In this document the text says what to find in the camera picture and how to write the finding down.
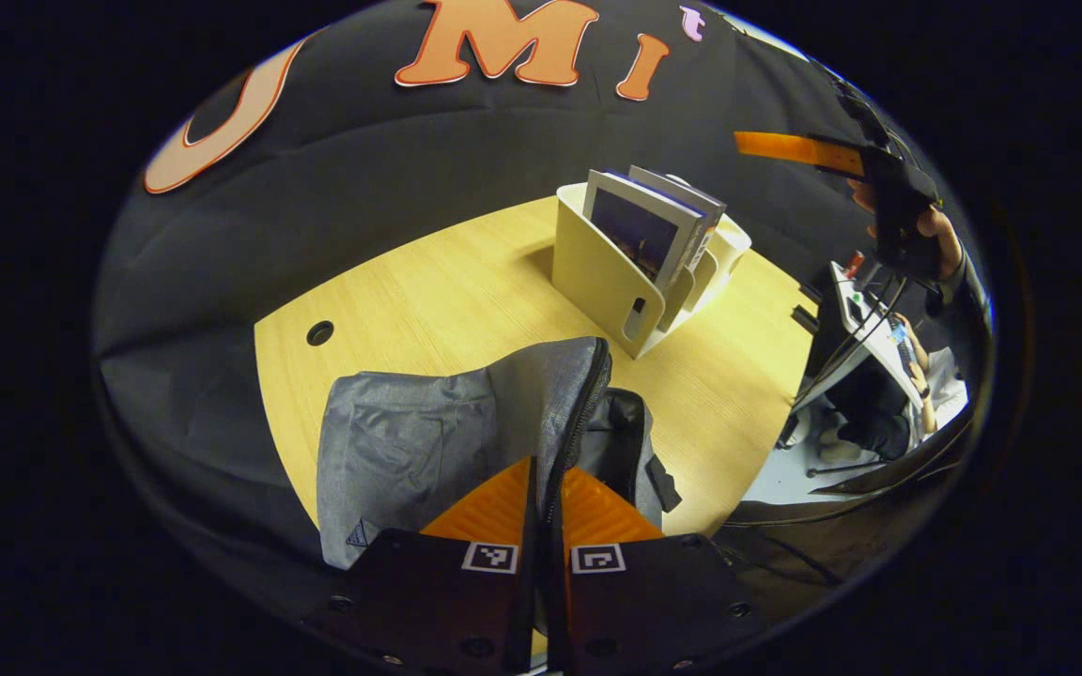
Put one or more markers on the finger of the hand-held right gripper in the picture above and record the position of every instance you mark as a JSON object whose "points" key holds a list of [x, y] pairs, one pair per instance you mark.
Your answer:
{"points": [[785, 148]]}

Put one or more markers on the cream plastic bookshelf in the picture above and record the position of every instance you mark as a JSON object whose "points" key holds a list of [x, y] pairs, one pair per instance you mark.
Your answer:
{"points": [[597, 272]]}

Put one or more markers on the grey cover book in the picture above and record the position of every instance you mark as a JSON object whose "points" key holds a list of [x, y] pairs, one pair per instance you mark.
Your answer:
{"points": [[705, 221]]}

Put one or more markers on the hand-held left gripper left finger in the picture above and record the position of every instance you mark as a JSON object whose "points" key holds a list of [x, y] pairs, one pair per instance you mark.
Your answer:
{"points": [[530, 601]]}

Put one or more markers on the blue cover book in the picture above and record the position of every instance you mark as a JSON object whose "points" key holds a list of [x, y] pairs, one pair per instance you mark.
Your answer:
{"points": [[635, 230]]}

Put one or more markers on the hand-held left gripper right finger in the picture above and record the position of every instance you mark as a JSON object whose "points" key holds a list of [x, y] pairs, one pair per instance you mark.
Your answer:
{"points": [[555, 601]]}

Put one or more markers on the grey schoolbag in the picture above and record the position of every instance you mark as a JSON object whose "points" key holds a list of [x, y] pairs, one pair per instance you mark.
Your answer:
{"points": [[409, 441]]}

